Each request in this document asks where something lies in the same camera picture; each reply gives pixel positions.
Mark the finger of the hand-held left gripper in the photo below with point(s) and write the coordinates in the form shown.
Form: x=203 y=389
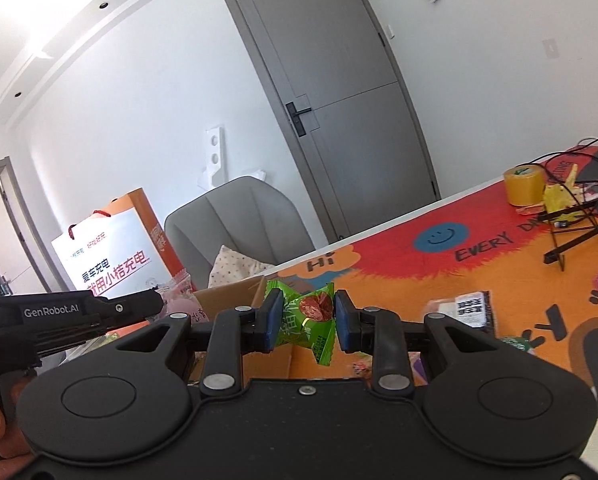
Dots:
x=134 y=304
x=79 y=335

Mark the small white wall switch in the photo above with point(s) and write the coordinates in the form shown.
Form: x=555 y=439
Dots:
x=390 y=32

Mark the black white rice cake packet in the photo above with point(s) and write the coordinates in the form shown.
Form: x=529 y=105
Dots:
x=461 y=310

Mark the green jujube snack packet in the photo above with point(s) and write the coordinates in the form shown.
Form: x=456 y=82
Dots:
x=306 y=320

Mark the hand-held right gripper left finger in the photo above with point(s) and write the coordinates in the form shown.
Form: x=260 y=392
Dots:
x=271 y=322

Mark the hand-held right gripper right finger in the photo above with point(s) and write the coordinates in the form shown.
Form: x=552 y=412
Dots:
x=348 y=322

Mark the grey doorway frame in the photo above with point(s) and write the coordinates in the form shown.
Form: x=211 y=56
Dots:
x=14 y=195

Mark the brown cardboard box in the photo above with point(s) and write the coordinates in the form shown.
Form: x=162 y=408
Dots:
x=229 y=295

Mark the grey door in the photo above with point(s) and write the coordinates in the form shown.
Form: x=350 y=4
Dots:
x=339 y=85

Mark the black metal stand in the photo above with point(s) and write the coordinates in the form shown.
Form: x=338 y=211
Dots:
x=579 y=230

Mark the yellow plastic clip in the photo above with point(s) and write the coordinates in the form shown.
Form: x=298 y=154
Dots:
x=559 y=195

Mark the orange white paper bag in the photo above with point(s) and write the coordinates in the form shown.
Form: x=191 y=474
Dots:
x=109 y=245

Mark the colourful cartoon table mat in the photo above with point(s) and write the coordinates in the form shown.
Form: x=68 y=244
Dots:
x=429 y=270

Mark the dotted cushion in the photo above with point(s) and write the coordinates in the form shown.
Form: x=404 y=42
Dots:
x=236 y=265

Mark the grey chair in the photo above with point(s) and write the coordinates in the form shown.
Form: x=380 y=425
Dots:
x=239 y=215

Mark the white foam packing piece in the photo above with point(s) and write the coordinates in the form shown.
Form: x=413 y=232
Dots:
x=215 y=150

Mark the yellow tape roll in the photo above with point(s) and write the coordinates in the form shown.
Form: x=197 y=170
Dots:
x=524 y=185

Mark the dark green snack packet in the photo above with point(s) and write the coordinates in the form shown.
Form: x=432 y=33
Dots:
x=521 y=345

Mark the white wall plate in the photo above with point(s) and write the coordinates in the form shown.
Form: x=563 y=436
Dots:
x=550 y=47

